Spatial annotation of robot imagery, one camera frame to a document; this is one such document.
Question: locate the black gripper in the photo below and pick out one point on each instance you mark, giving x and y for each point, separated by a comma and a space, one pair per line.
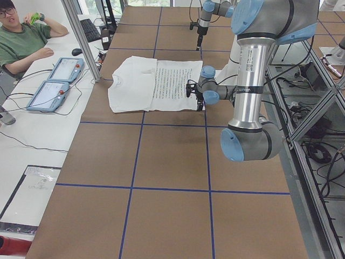
199, 97
200, 31

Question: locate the white printed long-sleeve shirt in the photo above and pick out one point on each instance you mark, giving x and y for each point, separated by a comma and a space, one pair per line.
147, 84

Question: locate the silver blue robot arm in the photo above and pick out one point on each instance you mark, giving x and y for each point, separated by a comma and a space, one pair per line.
259, 26
209, 8

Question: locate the black keyboard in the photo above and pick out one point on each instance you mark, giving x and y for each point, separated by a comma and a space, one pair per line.
91, 32

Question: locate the black computer mouse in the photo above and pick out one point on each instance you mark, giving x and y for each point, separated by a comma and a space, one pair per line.
76, 51

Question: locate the upper blue teach pendant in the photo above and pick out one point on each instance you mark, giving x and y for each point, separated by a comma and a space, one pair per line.
66, 69

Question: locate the blue teach pendant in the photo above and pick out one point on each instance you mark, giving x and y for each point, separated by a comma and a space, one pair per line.
66, 69
49, 96

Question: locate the lower blue teach pendant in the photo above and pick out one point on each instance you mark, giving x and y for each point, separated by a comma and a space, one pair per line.
49, 96

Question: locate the person in green shirt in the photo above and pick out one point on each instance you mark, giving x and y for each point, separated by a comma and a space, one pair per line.
22, 43

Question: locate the clear plastic document sleeve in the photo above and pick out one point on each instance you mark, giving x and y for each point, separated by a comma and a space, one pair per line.
25, 207

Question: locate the aluminium side frame rack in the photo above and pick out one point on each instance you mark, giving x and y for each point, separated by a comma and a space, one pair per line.
305, 97

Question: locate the aluminium frame post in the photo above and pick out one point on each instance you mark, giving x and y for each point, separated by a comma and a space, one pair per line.
73, 19

